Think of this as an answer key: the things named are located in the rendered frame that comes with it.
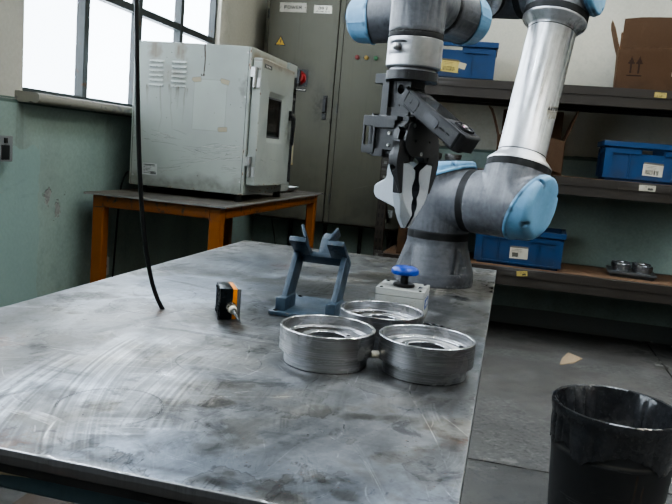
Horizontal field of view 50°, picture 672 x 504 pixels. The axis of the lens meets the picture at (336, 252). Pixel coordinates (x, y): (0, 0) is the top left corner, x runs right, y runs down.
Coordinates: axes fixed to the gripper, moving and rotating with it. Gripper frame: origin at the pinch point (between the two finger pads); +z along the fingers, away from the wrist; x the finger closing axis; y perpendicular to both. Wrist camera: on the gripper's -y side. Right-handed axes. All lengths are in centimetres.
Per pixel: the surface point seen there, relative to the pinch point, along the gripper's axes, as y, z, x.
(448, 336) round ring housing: -16.1, 11.4, 11.0
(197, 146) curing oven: 199, -6, -100
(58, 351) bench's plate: 8.5, 14.8, 45.5
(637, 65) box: 109, -70, -322
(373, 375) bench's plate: -14.5, 14.8, 21.7
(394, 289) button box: 1.4, 10.2, 0.0
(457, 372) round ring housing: -21.8, 13.1, 17.0
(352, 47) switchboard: 266, -76, -258
